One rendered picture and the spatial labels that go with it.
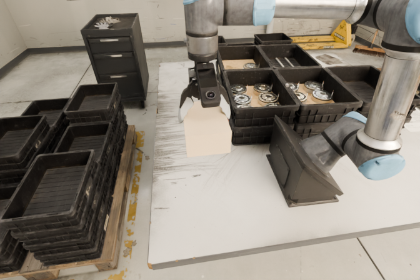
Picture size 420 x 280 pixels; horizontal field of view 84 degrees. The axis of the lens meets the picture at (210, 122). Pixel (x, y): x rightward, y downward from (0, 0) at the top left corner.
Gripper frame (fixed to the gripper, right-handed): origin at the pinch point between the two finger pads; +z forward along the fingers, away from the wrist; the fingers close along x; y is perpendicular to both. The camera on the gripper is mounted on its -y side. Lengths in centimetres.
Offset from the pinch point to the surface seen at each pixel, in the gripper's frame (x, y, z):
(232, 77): -25, 67, 20
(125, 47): 54, 178, 36
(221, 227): -3.9, -10.4, 39.9
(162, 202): 17.2, 3.0, 39.7
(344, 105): -67, 26, 17
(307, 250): -63, 5, 110
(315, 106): -54, 27, 17
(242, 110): -20.3, 28.9, 17.5
